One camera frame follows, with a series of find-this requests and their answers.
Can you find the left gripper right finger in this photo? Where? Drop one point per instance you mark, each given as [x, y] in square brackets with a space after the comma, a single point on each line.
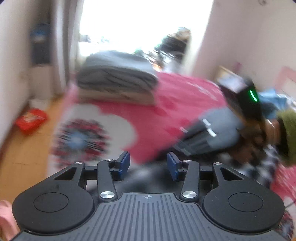
[228, 198]

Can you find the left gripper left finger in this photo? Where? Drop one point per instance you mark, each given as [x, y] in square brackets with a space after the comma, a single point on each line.
[68, 198]

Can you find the black white plaid garment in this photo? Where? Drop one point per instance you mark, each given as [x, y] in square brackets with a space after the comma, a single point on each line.
[155, 177]

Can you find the green sleeve forearm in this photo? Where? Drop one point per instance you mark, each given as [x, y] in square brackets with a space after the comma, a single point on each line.
[286, 147]

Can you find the wheelchair with dark clothes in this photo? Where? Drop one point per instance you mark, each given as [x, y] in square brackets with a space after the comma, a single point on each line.
[171, 51]

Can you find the stack of folded grey clothes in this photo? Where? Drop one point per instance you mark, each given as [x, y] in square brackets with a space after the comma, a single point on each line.
[117, 76]

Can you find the right hand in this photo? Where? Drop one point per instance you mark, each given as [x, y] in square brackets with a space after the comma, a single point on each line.
[255, 137]

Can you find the cream bedside cabinet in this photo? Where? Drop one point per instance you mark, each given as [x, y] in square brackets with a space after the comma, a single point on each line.
[224, 73]

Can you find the blue denim garment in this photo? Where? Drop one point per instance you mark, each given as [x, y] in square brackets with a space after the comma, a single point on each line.
[272, 103]

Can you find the red floral bed blanket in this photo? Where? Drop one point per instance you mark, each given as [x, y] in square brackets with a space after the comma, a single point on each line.
[91, 130]

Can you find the red box on floor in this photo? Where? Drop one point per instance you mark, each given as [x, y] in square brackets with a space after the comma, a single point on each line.
[31, 120]

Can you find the blue water dispenser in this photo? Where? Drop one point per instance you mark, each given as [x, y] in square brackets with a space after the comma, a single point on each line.
[40, 44]

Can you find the grey curtain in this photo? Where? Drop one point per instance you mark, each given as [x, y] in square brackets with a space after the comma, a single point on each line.
[65, 22]

